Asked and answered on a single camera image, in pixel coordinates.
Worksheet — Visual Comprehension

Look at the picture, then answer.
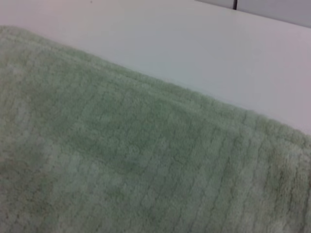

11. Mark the green ribbed towel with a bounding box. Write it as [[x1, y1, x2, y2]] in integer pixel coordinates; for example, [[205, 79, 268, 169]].
[[0, 25, 311, 233]]

